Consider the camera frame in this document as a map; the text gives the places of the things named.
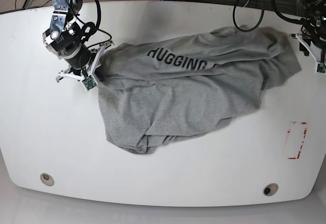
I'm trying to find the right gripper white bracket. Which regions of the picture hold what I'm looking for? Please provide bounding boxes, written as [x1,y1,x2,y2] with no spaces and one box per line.
[56,40,114,83]

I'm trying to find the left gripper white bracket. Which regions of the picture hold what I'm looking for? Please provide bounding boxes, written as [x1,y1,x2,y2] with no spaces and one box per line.
[290,33,325,63]

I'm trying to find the grey T-shirt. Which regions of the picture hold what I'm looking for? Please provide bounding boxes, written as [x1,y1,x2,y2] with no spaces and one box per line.
[98,26,301,154]

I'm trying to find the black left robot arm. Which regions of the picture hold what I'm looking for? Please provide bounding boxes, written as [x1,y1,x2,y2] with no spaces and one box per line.
[298,0,325,69]

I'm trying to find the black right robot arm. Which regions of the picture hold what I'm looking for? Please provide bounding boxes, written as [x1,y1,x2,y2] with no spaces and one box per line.
[42,0,113,91]

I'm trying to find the red tape rectangle marking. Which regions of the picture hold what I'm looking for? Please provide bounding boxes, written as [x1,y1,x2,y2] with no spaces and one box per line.
[284,122,308,160]

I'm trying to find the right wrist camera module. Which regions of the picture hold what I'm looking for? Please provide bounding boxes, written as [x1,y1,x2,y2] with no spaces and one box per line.
[81,76,97,91]

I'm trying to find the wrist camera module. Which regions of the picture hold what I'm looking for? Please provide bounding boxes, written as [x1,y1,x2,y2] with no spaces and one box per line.
[81,76,97,91]
[316,62,326,74]

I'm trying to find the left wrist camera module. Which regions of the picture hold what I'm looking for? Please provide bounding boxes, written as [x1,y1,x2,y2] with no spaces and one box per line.
[316,62,326,74]

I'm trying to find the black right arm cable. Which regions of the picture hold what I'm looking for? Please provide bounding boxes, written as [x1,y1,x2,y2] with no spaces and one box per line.
[49,0,113,49]

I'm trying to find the left table cable grommet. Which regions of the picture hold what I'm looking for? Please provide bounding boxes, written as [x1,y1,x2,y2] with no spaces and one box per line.
[40,173,55,186]

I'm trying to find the table cable grommet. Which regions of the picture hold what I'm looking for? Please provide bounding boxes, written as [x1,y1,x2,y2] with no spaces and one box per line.
[263,183,279,197]
[40,173,55,186]

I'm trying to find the right table cable grommet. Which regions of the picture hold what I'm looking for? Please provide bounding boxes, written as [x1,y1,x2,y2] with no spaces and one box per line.
[263,183,279,197]

